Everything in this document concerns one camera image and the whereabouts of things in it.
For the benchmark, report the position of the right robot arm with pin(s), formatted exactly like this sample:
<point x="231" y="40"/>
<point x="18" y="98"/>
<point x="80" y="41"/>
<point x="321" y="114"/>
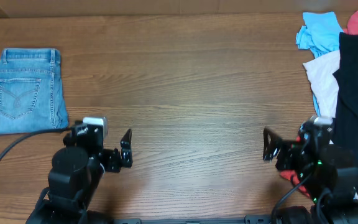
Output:
<point x="332" y="194"/>

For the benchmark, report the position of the light blue shirt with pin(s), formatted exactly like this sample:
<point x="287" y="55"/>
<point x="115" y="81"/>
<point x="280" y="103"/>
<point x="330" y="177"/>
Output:
<point x="319" y="34"/>

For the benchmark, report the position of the blue denim jeans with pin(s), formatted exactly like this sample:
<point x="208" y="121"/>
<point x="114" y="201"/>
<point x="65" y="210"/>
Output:
<point x="31" y="91"/>

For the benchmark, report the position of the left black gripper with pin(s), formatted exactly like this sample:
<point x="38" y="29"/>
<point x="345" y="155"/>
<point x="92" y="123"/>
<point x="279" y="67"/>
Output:
<point x="114" y="160"/>

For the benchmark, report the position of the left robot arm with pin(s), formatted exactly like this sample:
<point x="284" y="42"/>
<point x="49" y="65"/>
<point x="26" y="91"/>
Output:
<point x="75" y="175"/>

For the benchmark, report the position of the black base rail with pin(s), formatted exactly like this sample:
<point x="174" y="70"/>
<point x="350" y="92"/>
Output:
<point x="248" y="219"/>

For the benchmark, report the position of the white cloth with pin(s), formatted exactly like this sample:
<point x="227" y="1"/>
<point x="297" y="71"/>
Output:
<point x="323" y="83"/>

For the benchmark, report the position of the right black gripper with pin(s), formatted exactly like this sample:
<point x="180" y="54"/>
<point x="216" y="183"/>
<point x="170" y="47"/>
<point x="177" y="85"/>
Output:
<point x="289" y="149"/>

